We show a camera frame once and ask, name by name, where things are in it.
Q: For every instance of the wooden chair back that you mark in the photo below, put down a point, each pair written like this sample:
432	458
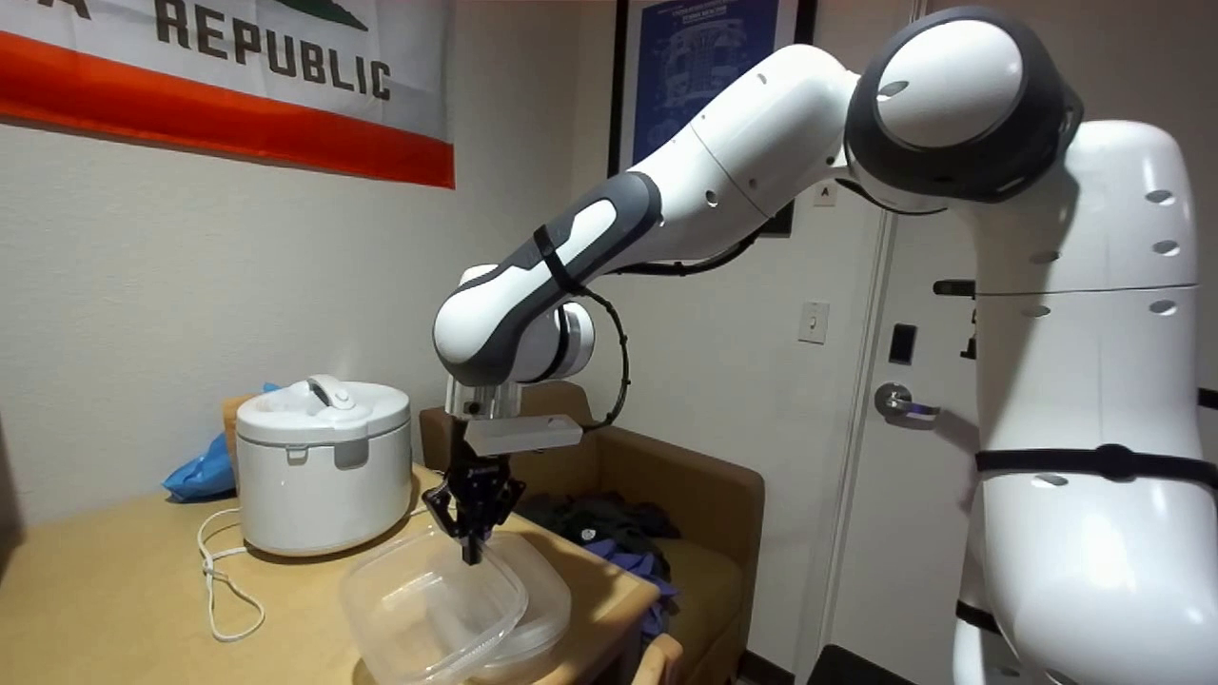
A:
657	659

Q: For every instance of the blue cloth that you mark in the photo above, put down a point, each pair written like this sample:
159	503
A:
202	477

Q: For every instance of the clear plastic solo bowl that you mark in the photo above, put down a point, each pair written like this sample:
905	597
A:
420	614

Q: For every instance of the California Republic flag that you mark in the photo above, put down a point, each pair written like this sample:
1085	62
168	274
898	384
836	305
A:
230	78

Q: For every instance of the dark clothes pile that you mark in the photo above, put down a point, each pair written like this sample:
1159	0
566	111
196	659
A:
609	524

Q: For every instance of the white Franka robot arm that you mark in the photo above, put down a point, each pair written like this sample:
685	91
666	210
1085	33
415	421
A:
1090	383

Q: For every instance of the white door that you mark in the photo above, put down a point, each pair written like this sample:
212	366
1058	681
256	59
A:
914	534

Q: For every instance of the black framed blue poster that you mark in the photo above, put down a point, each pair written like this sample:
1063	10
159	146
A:
699	59

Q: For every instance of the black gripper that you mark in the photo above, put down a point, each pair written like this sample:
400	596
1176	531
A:
481	482

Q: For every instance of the white rice cooker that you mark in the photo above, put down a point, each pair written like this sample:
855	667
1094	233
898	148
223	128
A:
324	469

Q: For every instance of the white light switch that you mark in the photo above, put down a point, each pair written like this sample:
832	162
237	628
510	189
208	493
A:
811	323

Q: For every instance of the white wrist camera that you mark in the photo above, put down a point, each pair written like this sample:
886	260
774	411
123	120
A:
518	435

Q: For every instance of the black door lock plate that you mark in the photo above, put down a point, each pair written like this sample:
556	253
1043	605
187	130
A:
905	345

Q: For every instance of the brown armchair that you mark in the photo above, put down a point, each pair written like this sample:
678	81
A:
685	506

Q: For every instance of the black stereo camera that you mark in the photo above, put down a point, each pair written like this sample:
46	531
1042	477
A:
952	288

